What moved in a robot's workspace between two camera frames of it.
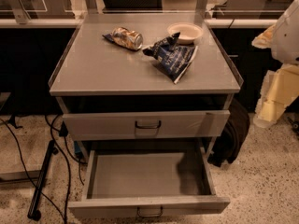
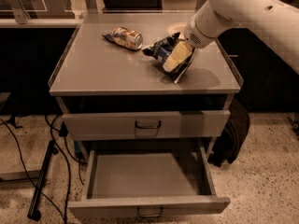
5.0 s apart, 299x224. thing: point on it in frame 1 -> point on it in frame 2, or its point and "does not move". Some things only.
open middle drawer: x=148 y=182 does not move
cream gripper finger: x=264 y=39 -> x=198 y=35
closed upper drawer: x=113 y=125 does not move
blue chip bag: x=172 y=57 does not move
